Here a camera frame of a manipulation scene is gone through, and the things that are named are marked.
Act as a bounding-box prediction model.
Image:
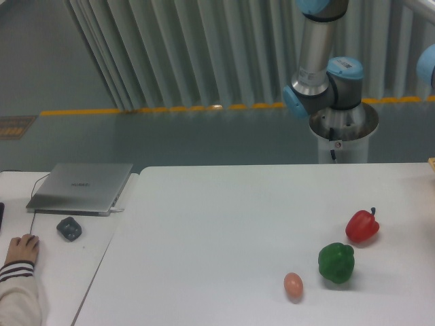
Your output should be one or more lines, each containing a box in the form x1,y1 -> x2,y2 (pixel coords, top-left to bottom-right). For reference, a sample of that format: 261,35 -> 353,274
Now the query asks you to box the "person's hand on mouse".
5,234 -> 39,265

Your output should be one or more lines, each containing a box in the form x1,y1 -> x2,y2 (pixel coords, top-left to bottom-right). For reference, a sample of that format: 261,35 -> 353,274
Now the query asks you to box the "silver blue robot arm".
283,1 -> 412,117

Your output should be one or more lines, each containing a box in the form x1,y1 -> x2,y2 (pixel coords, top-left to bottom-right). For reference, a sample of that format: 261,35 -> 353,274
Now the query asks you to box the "striped white sleeve forearm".
1,260 -> 42,325

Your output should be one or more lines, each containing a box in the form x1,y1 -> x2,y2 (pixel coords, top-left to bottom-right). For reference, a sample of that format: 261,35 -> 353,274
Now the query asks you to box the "black keyboard edge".
0,202 -> 5,231

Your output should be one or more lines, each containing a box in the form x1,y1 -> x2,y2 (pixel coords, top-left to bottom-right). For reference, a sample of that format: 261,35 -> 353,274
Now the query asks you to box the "dark grey plastic holder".
56,217 -> 82,242

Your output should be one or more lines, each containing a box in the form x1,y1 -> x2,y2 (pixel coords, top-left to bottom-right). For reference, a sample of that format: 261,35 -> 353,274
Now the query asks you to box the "silver closed laptop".
27,163 -> 133,216

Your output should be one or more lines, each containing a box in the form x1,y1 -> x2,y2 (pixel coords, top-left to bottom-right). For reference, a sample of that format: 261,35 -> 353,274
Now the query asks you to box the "white pleated curtain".
67,1 -> 434,111

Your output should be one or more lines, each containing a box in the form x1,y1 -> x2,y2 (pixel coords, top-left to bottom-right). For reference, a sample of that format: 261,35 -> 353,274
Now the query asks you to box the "brown egg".
283,272 -> 303,299

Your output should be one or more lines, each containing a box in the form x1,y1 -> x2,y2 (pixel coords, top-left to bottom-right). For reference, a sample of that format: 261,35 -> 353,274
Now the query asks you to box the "green bell pepper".
317,242 -> 355,284

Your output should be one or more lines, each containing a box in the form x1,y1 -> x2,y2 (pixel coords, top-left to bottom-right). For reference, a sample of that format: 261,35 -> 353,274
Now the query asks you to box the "red bell pepper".
345,207 -> 380,243

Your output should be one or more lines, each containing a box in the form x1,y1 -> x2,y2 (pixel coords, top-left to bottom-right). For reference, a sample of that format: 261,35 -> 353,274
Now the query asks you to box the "wooden box corner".
428,158 -> 435,171

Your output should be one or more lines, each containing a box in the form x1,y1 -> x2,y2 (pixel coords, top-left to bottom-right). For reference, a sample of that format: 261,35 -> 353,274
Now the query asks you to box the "black mouse cable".
29,171 -> 51,236

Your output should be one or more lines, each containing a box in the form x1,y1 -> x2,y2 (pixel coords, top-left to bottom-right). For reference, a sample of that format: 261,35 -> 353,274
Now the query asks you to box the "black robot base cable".
328,127 -> 338,164

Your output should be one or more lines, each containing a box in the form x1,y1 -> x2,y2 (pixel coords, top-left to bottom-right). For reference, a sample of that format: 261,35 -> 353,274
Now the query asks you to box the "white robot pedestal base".
309,103 -> 379,164

